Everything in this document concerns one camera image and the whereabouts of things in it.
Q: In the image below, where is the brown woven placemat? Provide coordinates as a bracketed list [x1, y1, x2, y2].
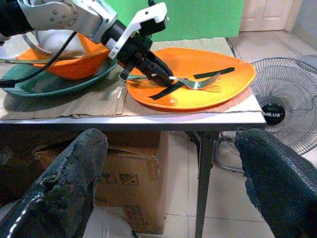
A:
[122, 85, 257, 117]

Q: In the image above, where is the brown cardboard box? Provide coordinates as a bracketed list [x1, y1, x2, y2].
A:
[33, 131, 169, 235]

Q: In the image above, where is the green backdrop board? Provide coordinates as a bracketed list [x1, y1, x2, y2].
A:
[106, 0, 245, 42]

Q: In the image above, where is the dark green plate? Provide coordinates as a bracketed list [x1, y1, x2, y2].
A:
[0, 57, 120, 98]

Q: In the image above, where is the white bowl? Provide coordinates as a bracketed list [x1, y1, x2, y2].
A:
[21, 29, 88, 60]

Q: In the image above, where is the grey floor fan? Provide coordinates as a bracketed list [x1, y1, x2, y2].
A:
[214, 57, 317, 174]

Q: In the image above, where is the black tape strip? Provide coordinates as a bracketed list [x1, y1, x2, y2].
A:
[193, 66, 236, 80]
[149, 81, 184, 101]

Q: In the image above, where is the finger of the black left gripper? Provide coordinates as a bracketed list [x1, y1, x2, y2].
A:
[148, 52, 175, 79]
[140, 63, 174, 88]

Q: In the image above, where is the tilted orange plate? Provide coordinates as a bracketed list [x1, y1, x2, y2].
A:
[16, 32, 110, 80]

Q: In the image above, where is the flat orange plate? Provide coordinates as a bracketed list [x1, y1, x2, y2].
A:
[126, 47, 257, 111]

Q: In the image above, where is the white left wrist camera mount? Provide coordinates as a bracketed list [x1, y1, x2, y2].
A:
[107, 1, 169, 60]

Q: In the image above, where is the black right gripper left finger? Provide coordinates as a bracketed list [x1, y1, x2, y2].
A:
[0, 128, 109, 238]

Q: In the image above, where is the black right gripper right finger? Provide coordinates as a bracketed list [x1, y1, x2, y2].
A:
[234, 128, 317, 238]

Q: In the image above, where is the dark grey table leg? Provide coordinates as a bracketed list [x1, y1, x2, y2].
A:
[184, 130, 220, 238]

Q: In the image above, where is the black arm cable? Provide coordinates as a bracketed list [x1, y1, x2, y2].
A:
[0, 30, 78, 88]

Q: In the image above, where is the silver metal fork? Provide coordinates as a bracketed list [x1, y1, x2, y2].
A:
[120, 72, 222, 90]

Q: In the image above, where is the white door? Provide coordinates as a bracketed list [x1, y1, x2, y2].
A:
[238, 0, 297, 32]

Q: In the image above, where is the white plastic bag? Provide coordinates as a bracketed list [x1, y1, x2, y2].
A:
[83, 205, 136, 238]

